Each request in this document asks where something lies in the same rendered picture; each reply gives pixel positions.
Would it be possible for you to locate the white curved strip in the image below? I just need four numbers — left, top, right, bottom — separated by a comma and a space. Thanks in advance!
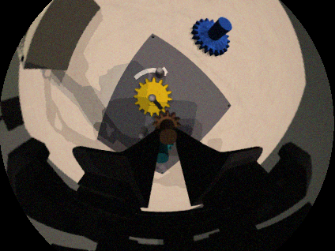
134, 68, 168, 80

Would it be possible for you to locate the yellow gear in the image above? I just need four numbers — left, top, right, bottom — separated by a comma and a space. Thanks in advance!
134, 77, 173, 116

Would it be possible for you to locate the teal gear with tall hub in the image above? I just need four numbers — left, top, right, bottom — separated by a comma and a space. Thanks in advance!
157, 140, 174, 163

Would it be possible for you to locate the blue gear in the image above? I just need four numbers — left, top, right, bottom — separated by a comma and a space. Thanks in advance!
190, 16, 232, 57

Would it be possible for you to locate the brown gear with tall cylinder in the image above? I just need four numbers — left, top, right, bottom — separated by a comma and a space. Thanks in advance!
152, 110, 181, 145

